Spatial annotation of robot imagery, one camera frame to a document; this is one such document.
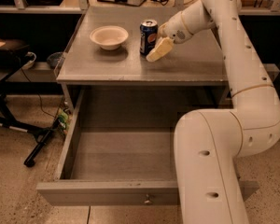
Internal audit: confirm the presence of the black folding stand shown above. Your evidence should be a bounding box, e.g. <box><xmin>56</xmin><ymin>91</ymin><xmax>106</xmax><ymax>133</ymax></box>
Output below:
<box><xmin>0</xmin><ymin>55</ymin><xmax>59</xmax><ymax>167</ymax></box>

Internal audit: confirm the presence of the grey cabinet with top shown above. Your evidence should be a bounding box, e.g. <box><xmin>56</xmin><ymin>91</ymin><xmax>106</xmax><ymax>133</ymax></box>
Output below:
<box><xmin>53</xmin><ymin>6</ymin><xmax>241</xmax><ymax>115</ymax></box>

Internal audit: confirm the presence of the green small object on floor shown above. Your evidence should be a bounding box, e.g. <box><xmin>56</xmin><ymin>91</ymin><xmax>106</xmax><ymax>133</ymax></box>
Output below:
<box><xmin>58</xmin><ymin>109</ymin><xmax>68</xmax><ymax>131</ymax></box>

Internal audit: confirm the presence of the blue pepsi can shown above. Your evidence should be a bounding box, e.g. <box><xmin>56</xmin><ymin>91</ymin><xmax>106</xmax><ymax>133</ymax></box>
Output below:
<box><xmin>140</xmin><ymin>19</ymin><xmax>158</xmax><ymax>55</ymax></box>

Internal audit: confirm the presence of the dark round bowl on shelf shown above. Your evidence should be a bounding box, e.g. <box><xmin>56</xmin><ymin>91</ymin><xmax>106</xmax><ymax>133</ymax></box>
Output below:
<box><xmin>47</xmin><ymin>51</ymin><xmax>63</xmax><ymax>69</ymax></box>

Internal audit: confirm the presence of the open grey top drawer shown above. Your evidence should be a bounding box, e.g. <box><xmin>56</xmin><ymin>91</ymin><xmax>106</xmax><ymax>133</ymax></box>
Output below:
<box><xmin>36</xmin><ymin>87</ymin><xmax>259</xmax><ymax>207</ymax></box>

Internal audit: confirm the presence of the metal drawer knob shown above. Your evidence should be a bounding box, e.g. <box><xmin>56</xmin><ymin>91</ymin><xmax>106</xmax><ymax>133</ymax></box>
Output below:
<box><xmin>144</xmin><ymin>194</ymin><xmax>153</xmax><ymax>205</ymax></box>

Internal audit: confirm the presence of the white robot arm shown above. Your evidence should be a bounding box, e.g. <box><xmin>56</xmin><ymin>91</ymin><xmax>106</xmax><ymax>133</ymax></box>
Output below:
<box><xmin>147</xmin><ymin>0</ymin><xmax>280</xmax><ymax>224</ymax></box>

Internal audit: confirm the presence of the white paper bowl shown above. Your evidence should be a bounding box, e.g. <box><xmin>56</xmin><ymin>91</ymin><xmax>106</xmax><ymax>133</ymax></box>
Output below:
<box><xmin>90</xmin><ymin>25</ymin><xmax>129</xmax><ymax>50</ymax></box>

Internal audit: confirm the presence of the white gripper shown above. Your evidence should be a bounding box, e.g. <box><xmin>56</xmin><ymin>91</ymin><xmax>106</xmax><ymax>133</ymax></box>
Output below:
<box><xmin>146</xmin><ymin>11</ymin><xmax>197</xmax><ymax>62</ymax></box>

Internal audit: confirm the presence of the black box on stand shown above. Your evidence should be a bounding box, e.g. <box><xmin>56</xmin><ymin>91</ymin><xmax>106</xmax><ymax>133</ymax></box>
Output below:
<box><xmin>0</xmin><ymin>39</ymin><xmax>30</xmax><ymax>59</ymax></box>

